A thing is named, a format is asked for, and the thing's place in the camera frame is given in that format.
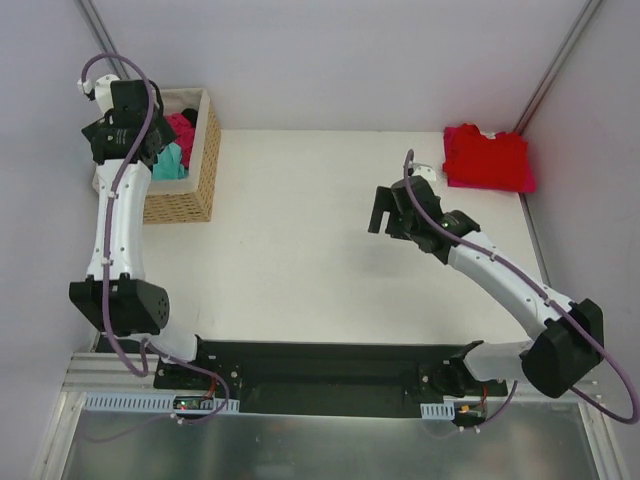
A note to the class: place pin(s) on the white cable duct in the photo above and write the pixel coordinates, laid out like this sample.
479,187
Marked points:
158,403
444,411

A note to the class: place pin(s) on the wicker basket with liner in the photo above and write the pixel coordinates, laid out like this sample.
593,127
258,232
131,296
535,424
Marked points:
200,175

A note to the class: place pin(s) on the right aluminium frame post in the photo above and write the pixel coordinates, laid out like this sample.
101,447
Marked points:
587,15

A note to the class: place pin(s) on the magenta t shirt in basket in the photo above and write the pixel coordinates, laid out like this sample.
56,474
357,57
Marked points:
184,130

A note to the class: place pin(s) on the black t shirt in basket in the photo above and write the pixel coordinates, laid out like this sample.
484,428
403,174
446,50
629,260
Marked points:
191,115

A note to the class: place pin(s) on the aluminium frame post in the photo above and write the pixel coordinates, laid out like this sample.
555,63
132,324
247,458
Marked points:
587,15
102,37

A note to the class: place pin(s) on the left aluminium frame post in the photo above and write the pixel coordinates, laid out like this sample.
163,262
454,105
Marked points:
102,37

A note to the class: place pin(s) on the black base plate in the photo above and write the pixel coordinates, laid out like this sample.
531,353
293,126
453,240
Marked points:
350,380

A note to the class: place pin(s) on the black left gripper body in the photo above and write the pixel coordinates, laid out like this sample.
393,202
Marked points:
157,138

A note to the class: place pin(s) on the right white cable duct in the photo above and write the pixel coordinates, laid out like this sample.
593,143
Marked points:
444,411

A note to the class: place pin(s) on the left white cable duct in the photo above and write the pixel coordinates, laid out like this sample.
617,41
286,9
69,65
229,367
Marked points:
158,403

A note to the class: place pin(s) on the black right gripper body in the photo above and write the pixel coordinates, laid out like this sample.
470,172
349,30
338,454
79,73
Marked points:
396,214

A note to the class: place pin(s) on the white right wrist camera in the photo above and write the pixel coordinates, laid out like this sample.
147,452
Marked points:
424,171

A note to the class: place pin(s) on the red t shirt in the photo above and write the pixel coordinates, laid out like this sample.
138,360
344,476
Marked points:
487,160

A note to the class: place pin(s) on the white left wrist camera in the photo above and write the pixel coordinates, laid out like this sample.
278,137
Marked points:
99,91

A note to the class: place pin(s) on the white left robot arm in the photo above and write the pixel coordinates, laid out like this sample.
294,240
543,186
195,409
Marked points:
115,297

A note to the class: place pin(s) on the teal t shirt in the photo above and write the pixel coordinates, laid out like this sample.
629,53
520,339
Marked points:
169,164

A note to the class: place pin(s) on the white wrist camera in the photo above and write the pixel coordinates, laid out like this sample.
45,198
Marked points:
99,91
424,171

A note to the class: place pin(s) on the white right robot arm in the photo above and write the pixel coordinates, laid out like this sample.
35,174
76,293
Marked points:
562,332

